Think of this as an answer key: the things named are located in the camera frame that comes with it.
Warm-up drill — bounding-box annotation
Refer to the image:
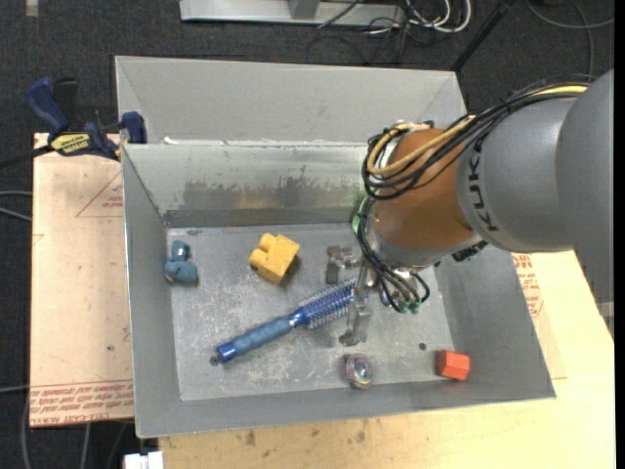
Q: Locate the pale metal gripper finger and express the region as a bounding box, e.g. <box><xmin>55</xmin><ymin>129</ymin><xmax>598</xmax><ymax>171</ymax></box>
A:
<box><xmin>324</xmin><ymin>244</ymin><xmax>355</xmax><ymax>285</ymax></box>
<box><xmin>339</xmin><ymin>303</ymin><xmax>374</xmax><ymax>347</ymax></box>

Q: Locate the grey metal bin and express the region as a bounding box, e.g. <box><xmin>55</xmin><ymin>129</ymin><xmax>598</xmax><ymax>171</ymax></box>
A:
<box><xmin>114</xmin><ymin>55</ymin><xmax>557</xmax><ymax>439</ymax></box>

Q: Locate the yellow toy building block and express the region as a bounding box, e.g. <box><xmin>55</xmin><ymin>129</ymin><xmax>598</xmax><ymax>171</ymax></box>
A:
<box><xmin>248</xmin><ymin>233</ymin><xmax>301</xmax><ymax>286</ymax></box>

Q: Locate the orange-red small block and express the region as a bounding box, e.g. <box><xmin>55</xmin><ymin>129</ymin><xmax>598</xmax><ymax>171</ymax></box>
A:
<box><xmin>435</xmin><ymin>349</ymin><xmax>472</xmax><ymax>382</ymax></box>

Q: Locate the brown cardboard board, red print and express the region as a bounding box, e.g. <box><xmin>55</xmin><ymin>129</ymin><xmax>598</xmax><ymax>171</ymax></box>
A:
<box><xmin>28</xmin><ymin>132</ymin><xmax>570</xmax><ymax>429</ymax></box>

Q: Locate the blue round hairbrush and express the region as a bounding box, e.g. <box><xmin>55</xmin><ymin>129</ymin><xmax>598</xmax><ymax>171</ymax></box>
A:
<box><xmin>210</xmin><ymin>278</ymin><xmax>360</xmax><ymax>365</ymax></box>

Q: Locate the blue-grey toy animal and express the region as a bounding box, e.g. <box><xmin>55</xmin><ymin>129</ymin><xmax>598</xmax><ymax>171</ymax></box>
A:
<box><xmin>163</xmin><ymin>239</ymin><xmax>199</xmax><ymax>285</ymax></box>

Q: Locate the shiny round metallic disc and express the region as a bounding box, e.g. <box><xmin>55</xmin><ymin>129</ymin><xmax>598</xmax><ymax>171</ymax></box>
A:
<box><xmin>341</xmin><ymin>353</ymin><xmax>375</xmax><ymax>391</ymax></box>

